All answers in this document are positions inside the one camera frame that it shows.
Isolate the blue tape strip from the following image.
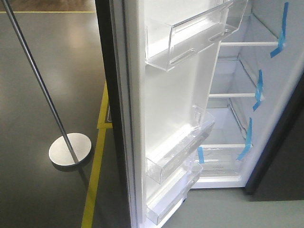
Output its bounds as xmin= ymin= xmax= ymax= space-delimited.
xmin=236 ymin=117 xmax=253 ymax=161
xmin=270 ymin=2 xmax=289 ymax=58
xmin=252 ymin=69 xmax=264 ymax=111

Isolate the open fridge door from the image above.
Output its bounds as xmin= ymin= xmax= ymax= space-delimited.
xmin=94 ymin=0 xmax=249 ymax=228

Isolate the silver pole stand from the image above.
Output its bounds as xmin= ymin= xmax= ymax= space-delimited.
xmin=2 ymin=0 xmax=92 ymax=167

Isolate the blue tape strip drawer left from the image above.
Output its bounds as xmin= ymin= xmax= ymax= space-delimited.
xmin=197 ymin=146 xmax=205 ymax=164

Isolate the upper clear door bin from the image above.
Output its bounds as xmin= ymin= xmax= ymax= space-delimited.
xmin=144 ymin=0 xmax=247 ymax=71

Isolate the clear crisper drawer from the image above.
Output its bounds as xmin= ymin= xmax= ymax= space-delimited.
xmin=195 ymin=144 xmax=245 ymax=178

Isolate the blue tape strip middle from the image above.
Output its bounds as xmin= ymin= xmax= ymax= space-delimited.
xmin=252 ymin=69 xmax=264 ymax=111

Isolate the blue tape strip upper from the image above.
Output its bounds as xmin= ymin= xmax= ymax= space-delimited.
xmin=270 ymin=2 xmax=289 ymax=58

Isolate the blue tape strip lower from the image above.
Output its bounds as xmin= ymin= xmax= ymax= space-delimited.
xmin=236 ymin=117 xmax=253 ymax=161

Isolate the dark floor sign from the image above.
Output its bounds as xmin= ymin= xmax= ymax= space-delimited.
xmin=105 ymin=106 xmax=112 ymax=123

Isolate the middle clear door bin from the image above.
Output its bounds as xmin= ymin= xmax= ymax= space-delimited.
xmin=145 ymin=105 xmax=215 ymax=184

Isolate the lower clear door bin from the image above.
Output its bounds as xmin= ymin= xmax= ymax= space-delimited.
xmin=146 ymin=161 xmax=203 ymax=225

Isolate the clear door bin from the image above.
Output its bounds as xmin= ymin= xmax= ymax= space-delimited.
xmin=144 ymin=0 xmax=247 ymax=71
xmin=146 ymin=161 xmax=203 ymax=225
xmin=145 ymin=105 xmax=215 ymax=184

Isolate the dark grey fridge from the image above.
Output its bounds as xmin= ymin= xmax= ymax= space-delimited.
xmin=192 ymin=0 xmax=304 ymax=201

